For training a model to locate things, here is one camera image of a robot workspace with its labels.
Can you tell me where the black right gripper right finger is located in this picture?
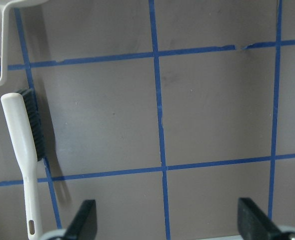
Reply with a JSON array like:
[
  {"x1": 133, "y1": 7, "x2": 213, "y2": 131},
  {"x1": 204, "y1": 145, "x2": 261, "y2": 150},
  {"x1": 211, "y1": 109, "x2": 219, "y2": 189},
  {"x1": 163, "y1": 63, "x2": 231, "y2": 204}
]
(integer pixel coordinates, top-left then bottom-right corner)
[{"x1": 237, "y1": 197, "x2": 295, "y2": 240}]

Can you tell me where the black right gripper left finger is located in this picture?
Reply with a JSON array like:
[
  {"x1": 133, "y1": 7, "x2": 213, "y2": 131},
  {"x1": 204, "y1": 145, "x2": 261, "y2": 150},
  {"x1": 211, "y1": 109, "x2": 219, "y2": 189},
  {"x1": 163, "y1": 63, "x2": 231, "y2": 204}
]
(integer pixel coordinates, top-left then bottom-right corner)
[{"x1": 41, "y1": 199, "x2": 98, "y2": 240}]

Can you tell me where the white hand brush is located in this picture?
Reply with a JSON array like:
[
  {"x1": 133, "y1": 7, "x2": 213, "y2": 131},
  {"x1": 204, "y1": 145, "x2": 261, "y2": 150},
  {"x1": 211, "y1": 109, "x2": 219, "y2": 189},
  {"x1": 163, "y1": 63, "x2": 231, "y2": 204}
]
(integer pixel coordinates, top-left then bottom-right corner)
[{"x1": 0, "y1": 88, "x2": 45, "y2": 240}]

